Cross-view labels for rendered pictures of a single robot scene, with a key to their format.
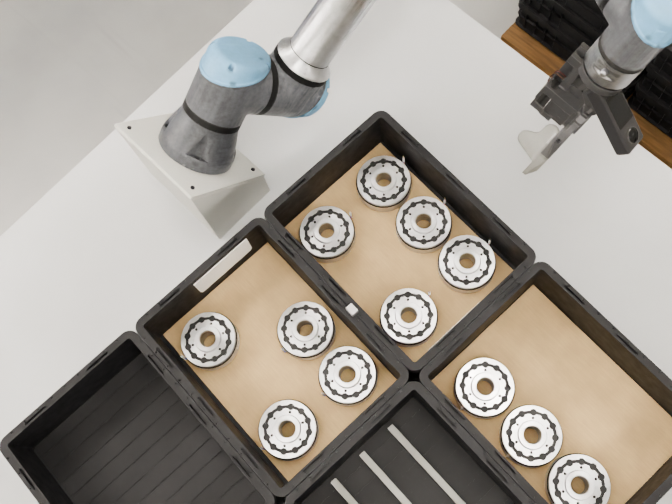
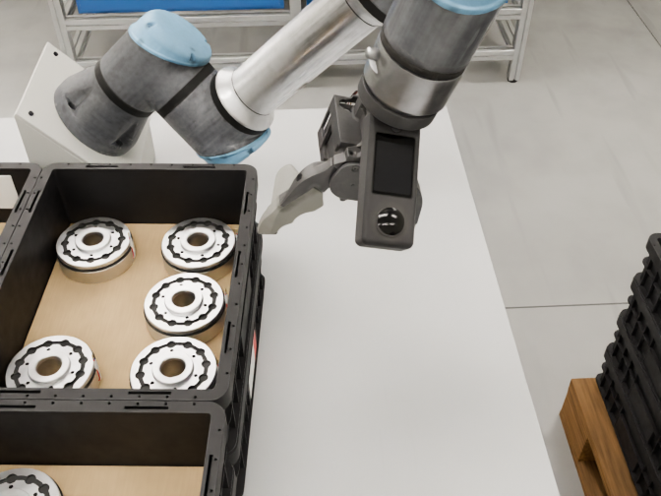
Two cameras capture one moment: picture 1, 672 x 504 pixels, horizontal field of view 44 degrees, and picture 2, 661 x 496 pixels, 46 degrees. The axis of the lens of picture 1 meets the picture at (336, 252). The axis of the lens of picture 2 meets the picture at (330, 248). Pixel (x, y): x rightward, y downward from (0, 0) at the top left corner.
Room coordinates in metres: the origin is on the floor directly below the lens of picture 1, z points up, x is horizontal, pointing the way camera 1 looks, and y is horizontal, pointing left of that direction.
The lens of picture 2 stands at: (-0.04, -0.64, 1.59)
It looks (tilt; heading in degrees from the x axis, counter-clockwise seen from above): 44 degrees down; 27
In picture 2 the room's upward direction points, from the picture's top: straight up
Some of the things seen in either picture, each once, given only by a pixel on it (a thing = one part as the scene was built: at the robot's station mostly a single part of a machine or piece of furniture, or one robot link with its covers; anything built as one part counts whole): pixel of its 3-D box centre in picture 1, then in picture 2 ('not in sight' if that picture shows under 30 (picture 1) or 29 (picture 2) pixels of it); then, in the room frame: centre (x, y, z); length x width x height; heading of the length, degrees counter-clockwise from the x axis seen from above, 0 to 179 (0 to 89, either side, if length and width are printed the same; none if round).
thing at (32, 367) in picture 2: (408, 315); (49, 367); (0.31, -0.09, 0.86); 0.05 x 0.05 x 0.01
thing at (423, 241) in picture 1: (423, 222); (184, 302); (0.47, -0.17, 0.86); 0.10 x 0.10 x 0.01
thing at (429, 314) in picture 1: (408, 315); (50, 369); (0.31, -0.09, 0.86); 0.10 x 0.10 x 0.01
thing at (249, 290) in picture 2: (397, 244); (131, 297); (0.44, -0.11, 0.87); 0.40 x 0.30 x 0.11; 26
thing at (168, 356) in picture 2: (467, 261); (172, 368); (0.37, -0.22, 0.86); 0.05 x 0.05 x 0.01
